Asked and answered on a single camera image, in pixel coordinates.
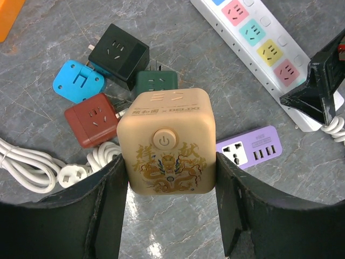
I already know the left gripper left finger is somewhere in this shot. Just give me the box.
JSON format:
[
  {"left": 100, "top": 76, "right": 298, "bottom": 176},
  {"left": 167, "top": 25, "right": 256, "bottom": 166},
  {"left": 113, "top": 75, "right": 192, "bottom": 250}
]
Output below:
[{"left": 1, "top": 155, "right": 128, "bottom": 258}]

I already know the dark green cube socket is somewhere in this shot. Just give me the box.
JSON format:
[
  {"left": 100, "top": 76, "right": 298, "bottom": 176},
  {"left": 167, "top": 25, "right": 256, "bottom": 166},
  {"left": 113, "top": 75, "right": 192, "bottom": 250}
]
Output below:
[{"left": 134, "top": 60, "right": 178, "bottom": 97}]

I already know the beige cube socket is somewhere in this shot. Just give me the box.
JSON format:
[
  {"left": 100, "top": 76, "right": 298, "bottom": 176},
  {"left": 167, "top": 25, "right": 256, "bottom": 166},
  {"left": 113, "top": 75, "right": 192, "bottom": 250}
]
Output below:
[{"left": 117, "top": 88, "right": 216, "bottom": 195}]

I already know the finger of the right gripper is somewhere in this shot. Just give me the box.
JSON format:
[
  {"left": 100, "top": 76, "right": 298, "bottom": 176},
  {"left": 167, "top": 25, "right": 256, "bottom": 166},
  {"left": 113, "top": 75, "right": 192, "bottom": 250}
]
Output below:
[{"left": 280, "top": 35, "right": 344, "bottom": 124}]

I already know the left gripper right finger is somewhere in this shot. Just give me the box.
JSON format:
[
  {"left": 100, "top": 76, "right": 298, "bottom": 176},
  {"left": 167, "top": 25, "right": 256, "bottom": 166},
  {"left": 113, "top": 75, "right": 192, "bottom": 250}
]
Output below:
[{"left": 216, "top": 153, "right": 344, "bottom": 258}]

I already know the white multicolour power strip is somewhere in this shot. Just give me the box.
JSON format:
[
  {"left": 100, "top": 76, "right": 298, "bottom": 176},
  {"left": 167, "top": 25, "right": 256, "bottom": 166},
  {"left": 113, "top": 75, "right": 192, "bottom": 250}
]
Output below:
[{"left": 190, "top": 0, "right": 345, "bottom": 133}]

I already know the black cube socket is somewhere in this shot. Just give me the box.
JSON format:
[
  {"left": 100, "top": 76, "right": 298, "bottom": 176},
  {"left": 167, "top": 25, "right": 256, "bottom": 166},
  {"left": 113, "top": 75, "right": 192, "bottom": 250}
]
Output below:
[{"left": 88, "top": 24, "right": 150, "bottom": 91}]

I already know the blue cube socket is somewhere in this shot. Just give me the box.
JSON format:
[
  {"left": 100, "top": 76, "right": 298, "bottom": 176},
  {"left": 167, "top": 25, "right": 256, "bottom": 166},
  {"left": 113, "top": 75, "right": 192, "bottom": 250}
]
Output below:
[{"left": 52, "top": 60, "right": 106, "bottom": 104}]

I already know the purple power strip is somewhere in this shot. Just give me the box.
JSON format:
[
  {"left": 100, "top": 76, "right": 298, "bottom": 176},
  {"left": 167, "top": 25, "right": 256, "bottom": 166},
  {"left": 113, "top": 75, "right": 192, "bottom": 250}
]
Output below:
[{"left": 216, "top": 125, "right": 282, "bottom": 169}]

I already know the purple strip white cord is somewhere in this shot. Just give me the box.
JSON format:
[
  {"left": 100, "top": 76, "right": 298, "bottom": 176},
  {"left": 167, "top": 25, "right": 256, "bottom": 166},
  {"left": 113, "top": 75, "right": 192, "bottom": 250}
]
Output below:
[{"left": 0, "top": 137, "right": 122, "bottom": 194}]

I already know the orange power strip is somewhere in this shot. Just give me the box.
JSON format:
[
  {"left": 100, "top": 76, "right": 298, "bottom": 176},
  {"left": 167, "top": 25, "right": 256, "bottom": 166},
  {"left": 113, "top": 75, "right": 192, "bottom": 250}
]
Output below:
[{"left": 0, "top": 0, "right": 25, "bottom": 43}]

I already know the red-brown cube socket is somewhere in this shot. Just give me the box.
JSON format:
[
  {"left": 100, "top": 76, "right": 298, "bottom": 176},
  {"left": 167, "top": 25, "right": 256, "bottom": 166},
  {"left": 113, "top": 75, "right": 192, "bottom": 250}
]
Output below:
[{"left": 64, "top": 93, "right": 127, "bottom": 148}]

